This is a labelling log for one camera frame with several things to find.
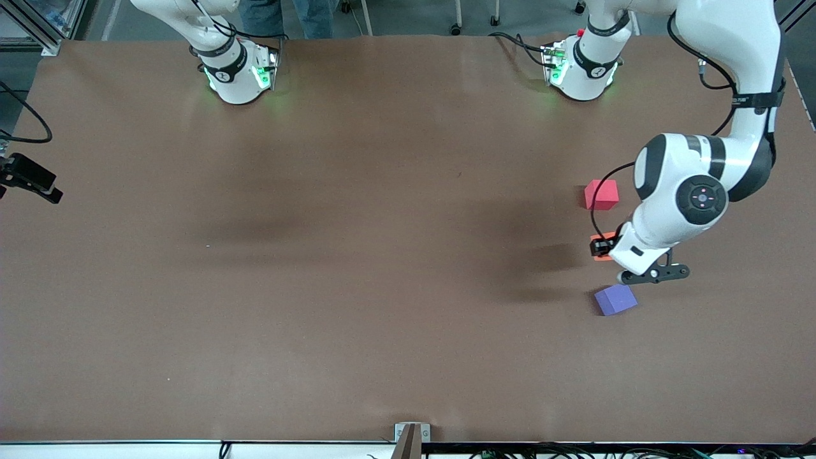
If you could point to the purple cube block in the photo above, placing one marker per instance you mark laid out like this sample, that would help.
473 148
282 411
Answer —
615 301

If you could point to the aluminium frame post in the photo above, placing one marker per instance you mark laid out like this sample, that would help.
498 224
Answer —
797 13
32 22

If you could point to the red cube block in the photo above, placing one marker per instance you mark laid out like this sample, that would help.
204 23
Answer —
601 194

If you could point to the orange cube block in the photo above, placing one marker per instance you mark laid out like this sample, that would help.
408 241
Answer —
600 258

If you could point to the white chair leg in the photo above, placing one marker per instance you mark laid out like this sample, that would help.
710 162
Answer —
368 16

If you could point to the blue jeans leg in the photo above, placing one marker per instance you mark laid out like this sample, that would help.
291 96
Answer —
261 16
315 16

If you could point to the silver camera mount bracket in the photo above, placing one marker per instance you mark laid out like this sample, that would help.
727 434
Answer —
426 433

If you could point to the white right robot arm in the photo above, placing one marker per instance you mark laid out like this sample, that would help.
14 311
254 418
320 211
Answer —
233 76

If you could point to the brown paper table cover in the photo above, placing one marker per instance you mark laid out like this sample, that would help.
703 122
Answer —
408 350

